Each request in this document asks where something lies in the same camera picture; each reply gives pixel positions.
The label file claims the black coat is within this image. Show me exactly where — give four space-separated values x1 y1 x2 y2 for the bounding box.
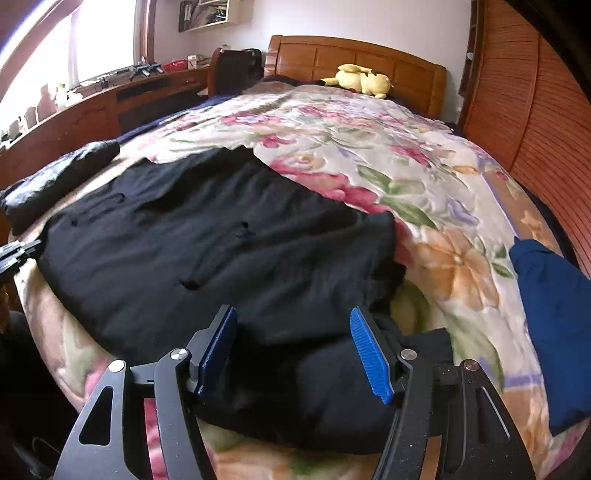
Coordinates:
36 144 456 455

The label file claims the dark grey folded garment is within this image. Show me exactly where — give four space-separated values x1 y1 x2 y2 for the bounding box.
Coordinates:
1 140 120 236

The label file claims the wooden desk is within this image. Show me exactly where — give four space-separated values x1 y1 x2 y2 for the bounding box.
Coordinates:
0 68 208 188

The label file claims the blue cloth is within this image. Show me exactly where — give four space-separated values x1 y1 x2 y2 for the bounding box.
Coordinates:
509 239 590 436

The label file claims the navy bed sheet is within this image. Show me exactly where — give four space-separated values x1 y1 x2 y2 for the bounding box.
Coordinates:
116 94 236 144

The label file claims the floral quilt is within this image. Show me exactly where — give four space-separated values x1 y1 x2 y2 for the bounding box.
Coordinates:
13 82 583 480

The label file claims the red basket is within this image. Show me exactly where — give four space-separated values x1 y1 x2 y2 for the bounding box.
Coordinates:
161 59 188 73

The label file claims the black bag on chair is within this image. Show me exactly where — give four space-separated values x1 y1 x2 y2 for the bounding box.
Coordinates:
207 48 263 97

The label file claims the wooden louvered wardrobe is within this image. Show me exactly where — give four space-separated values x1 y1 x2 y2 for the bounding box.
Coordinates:
460 1 590 273

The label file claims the yellow plush toy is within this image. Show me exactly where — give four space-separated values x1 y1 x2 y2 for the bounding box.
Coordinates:
322 64 392 99

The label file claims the wooden headboard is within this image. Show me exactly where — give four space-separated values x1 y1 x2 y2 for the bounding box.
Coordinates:
263 35 447 118

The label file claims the white wall shelf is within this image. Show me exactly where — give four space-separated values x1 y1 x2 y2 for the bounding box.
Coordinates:
178 0 252 33

